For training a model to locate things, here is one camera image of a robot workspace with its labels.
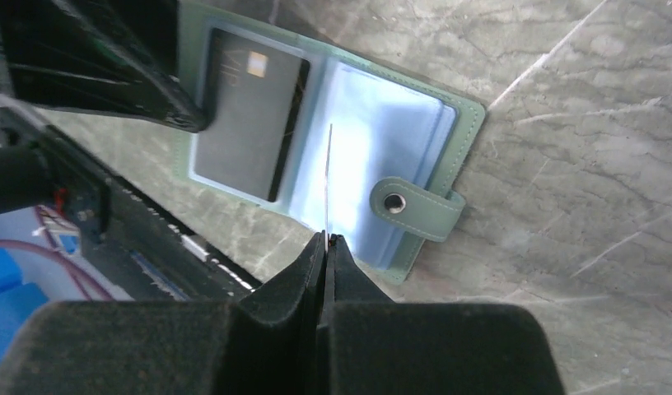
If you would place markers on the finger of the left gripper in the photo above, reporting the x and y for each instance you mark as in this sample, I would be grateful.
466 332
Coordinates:
98 57

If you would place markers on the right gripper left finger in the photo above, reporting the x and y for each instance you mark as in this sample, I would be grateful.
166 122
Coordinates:
256 345

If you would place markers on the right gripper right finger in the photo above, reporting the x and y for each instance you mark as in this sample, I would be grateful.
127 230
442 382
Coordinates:
368 344

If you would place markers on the single black VIP card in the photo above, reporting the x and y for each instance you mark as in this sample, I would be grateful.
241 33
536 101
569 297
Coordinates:
253 93

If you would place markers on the green card holder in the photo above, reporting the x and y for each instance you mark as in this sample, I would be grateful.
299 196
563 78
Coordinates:
374 154

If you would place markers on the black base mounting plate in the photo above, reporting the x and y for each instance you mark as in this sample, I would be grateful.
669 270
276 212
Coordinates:
123 232

